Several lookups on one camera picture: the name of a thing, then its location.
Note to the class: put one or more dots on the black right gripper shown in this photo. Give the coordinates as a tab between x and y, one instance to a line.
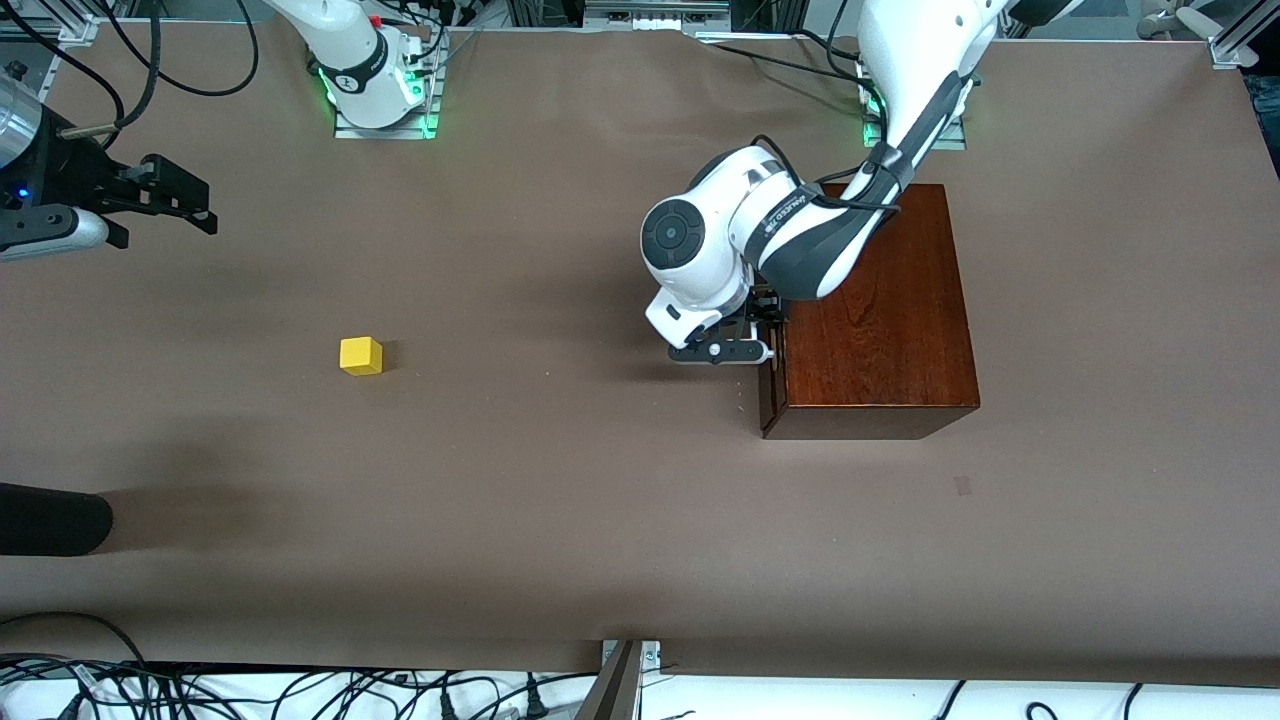
72	170

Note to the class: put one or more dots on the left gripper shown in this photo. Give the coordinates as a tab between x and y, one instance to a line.
765	307

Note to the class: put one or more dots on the yellow cube block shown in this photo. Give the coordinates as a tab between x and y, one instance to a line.
361	356

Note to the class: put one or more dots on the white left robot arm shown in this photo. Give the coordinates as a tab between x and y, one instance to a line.
700	240

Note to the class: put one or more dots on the dark brown wooden cabinet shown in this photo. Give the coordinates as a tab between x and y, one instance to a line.
880	300

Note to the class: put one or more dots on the black cylindrical object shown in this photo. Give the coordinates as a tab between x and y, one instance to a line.
50	520

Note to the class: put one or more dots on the grey chair base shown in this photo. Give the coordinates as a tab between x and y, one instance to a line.
1190	20

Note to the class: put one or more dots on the dark blue object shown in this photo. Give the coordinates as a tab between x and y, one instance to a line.
1268	120

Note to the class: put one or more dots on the small aluminium bracket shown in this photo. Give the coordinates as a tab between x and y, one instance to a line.
650	655

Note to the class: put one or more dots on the dark metal post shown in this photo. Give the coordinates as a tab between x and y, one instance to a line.
612	690

